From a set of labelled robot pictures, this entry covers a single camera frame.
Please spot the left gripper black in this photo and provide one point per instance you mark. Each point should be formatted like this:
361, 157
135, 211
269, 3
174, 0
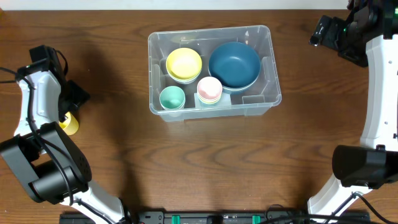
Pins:
76, 96

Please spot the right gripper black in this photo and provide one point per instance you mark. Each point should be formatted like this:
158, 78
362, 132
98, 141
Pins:
327, 34

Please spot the yellow plastic cup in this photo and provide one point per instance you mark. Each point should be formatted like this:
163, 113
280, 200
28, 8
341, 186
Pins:
207, 100
70, 126

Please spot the dark blue large bowl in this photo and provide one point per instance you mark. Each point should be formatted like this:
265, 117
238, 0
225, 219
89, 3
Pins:
216, 88

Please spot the green plastic cup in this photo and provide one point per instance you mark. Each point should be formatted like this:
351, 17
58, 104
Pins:
172, 98

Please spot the white small bowl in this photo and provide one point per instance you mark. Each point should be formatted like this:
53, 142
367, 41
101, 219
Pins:
184, 82

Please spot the yellow small bowl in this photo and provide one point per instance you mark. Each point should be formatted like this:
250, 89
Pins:
184, 63

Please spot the light blue small bowl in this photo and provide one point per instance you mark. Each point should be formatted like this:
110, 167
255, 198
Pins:
184, 79

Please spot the pink plastic cup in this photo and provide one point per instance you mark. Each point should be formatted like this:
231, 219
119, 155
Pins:
202, 87

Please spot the light blue plastic cup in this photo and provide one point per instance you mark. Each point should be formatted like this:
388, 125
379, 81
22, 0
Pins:
202, 104

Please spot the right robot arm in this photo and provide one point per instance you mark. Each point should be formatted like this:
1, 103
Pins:
357, 170

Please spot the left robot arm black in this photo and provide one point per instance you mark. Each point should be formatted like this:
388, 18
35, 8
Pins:
47, 163

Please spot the clear plastic storage container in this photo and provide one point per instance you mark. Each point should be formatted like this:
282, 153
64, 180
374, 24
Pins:
264, 94

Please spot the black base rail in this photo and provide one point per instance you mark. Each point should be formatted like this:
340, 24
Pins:
239, 218

